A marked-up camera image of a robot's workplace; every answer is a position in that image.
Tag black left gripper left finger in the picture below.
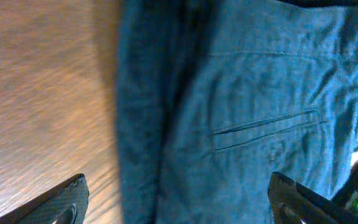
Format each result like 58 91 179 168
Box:
0 174 90 224

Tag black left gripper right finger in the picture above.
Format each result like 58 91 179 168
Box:
268 172 358 224

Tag dark blue shorts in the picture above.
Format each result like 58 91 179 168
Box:
116 0 358 223

